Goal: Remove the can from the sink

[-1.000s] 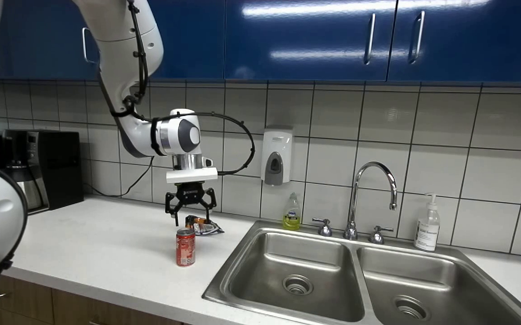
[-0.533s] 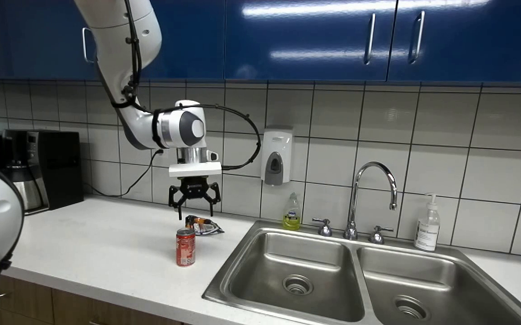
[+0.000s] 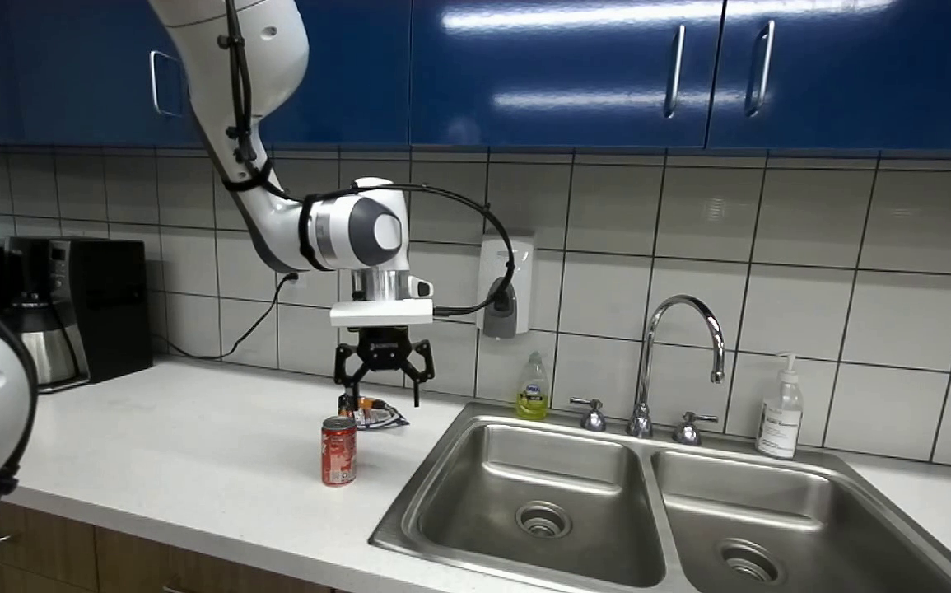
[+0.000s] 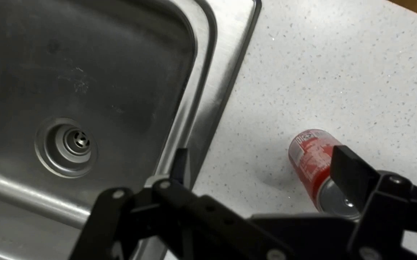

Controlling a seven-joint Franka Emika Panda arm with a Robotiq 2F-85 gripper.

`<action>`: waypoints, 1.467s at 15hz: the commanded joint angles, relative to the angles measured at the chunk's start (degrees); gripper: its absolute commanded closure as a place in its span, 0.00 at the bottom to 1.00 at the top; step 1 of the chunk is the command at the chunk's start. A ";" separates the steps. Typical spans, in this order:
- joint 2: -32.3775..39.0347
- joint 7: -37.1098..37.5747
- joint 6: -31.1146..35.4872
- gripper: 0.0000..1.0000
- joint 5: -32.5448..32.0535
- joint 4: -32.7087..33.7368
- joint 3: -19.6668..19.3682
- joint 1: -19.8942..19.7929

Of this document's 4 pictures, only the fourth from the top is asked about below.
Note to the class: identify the stainless steel sink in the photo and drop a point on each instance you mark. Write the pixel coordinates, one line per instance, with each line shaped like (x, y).
(85, 72)

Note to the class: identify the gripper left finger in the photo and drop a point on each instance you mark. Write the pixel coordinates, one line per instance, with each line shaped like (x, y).
(194, 213)

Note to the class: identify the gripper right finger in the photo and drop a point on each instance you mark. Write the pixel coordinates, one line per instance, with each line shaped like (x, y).
(385, 202)

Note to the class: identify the red soda can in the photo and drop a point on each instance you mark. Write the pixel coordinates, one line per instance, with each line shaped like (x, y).
(311, 162)

